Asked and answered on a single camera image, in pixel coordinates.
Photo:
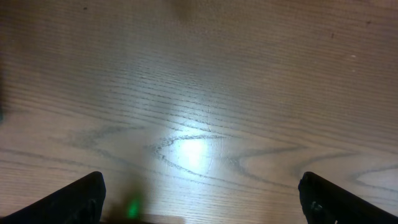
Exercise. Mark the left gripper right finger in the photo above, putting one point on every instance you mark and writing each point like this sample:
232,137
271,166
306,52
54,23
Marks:
323,202

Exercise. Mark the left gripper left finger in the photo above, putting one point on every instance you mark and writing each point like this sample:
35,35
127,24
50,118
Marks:
79,202

